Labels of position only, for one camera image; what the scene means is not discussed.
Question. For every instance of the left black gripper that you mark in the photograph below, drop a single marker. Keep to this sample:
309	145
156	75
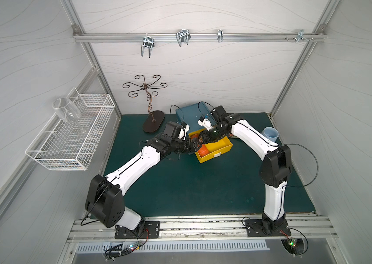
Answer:
187	146

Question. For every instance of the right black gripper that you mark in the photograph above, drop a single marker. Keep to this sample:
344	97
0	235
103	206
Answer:
209	136

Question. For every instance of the orange postcard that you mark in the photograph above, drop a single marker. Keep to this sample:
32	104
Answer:
203	151

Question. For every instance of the teal drawer cabinet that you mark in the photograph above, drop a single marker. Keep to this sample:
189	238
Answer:
191	115

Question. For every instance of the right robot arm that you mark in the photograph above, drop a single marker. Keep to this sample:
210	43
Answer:
276	160

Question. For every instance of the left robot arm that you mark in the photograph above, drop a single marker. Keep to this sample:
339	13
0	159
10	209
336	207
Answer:
105	198

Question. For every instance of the brown metal jewelry stand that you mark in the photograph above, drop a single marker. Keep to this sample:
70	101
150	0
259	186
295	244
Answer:
155	118

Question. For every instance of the green table mat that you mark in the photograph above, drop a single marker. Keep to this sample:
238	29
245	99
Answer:
181	186

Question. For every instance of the light blue mug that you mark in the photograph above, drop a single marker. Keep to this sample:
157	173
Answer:
270	133

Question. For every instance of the small metal clip hook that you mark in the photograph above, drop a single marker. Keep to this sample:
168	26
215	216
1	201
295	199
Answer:
220	36

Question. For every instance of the double metal hook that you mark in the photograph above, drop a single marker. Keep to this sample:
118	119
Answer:
148	43

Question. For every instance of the white vent strip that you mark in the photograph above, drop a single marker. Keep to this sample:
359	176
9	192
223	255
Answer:
177	246

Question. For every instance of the clear wine glass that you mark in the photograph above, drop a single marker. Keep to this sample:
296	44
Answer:
67	111

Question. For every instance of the round black led puck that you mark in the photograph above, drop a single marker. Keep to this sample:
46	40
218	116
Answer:
294	246

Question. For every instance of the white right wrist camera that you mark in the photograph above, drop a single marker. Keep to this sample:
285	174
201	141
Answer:
206	123

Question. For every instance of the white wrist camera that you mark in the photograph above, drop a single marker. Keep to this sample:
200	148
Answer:
206	123
184	131

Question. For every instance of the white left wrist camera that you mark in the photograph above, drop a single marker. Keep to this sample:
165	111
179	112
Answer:
184	131

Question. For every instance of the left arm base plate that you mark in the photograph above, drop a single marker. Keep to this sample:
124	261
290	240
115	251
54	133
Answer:
146	229

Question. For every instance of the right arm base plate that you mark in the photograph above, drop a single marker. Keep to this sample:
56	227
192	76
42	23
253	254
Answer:
266	227

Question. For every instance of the wire metal hook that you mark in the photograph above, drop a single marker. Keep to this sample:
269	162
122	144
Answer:
183	37

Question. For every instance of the horizontal aluminium rail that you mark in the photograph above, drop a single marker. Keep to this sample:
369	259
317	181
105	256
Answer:
195	37

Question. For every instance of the white wire basket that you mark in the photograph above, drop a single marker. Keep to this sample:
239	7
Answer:
62	146

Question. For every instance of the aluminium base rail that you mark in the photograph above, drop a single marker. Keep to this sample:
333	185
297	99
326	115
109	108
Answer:
205	227

